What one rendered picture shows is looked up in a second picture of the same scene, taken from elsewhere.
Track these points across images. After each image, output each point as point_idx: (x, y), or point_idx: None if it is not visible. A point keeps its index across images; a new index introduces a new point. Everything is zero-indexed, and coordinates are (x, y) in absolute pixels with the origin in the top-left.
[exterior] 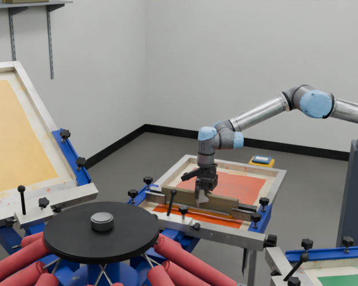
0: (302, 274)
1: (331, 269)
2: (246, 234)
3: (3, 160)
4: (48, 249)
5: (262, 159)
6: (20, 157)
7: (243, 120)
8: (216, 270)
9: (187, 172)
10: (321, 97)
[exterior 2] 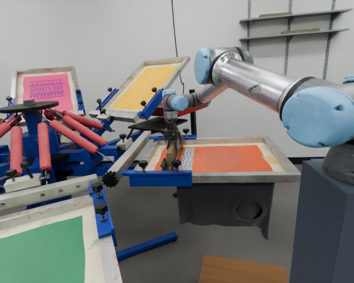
0: (72, 200)
1: (93, 223)
2: (116, 165)
3: (137, 97)
4: (44, 114)
5: None
6: (143, 98)
7: (202, 89)
8: (42, 153)
9: (243, 144)
10: (199, 55)
